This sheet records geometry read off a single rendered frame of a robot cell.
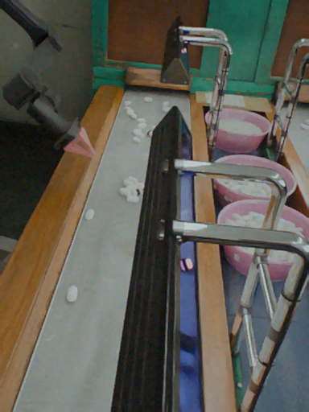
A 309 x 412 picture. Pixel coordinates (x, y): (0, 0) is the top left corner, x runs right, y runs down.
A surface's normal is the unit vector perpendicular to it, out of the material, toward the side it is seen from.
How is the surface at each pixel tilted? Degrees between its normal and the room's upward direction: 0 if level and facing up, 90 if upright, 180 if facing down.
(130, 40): 90
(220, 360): 0
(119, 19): 90
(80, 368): 0
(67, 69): 90
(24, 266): 0
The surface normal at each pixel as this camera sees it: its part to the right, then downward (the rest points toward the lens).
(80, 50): -0.13, 0.55
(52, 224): 0.08, -0.83
